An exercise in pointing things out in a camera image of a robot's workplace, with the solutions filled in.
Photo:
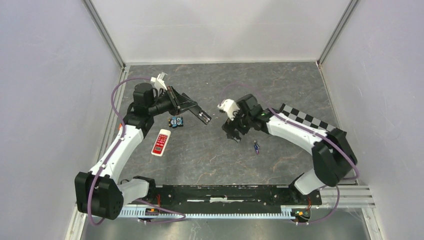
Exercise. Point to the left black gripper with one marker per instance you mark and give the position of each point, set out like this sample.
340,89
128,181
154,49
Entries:
180,102

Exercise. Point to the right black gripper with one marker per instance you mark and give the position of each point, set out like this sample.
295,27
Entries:
230,126

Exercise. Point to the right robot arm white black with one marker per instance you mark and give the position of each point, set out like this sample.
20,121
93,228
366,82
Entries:
332,155

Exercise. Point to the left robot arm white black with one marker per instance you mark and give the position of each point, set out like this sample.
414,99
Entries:
98,192

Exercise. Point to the red white remote control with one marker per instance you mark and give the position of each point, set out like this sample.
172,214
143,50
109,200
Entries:
161,142

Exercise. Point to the black white checkerboard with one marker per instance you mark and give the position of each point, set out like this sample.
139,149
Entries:
304,118

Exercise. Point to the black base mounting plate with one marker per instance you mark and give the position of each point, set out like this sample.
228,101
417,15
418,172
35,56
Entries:
230,199

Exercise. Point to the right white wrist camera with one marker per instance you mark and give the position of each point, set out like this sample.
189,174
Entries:
230,108

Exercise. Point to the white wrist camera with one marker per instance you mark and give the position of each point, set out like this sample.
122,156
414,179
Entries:
158,82
230,108

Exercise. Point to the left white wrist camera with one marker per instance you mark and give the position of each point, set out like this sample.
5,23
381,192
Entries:
158,82

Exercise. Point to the grey slotted cable duct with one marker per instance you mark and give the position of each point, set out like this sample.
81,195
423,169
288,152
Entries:
140,211

